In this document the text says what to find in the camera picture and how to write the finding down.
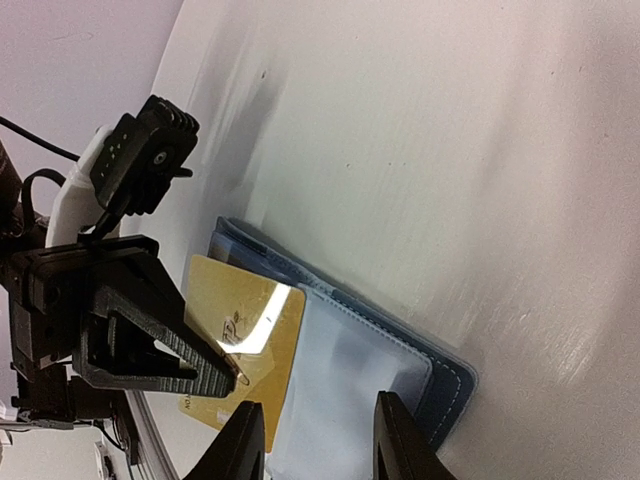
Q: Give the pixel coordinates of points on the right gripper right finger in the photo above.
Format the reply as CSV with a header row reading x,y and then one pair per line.
x,y
400,449

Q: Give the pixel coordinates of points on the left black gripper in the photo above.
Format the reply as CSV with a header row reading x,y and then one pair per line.
x,y
126,315

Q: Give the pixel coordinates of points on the silver cards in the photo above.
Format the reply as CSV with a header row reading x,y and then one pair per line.
x,y
254,323

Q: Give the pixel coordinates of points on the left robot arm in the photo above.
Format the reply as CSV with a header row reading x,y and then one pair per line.
x,y
58,397

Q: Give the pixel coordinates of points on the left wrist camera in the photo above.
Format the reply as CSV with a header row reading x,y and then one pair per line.
x,y
125,170

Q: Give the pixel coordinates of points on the blue card holder wallet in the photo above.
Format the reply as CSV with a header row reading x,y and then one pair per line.
x,y
348,351

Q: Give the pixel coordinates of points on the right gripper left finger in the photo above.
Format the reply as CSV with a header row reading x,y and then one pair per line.
x,y
238,451

